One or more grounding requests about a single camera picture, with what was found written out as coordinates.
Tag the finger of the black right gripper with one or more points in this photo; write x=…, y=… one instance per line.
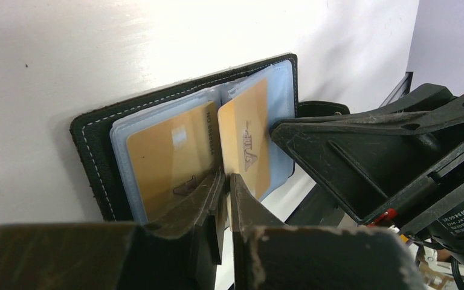
x=332, y=150

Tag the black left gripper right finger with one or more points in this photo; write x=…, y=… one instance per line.
x=268, y=254

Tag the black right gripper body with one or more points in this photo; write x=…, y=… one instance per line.
x=456, y=208

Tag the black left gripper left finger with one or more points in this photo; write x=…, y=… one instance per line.
x=180, y=250

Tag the black leather card holder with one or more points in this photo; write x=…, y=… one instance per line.
x=90, y=131

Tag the gold VIP card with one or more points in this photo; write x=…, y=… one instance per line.
x=243, y=131

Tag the gold numbered card in holder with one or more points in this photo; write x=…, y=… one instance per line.
x=172, y=157

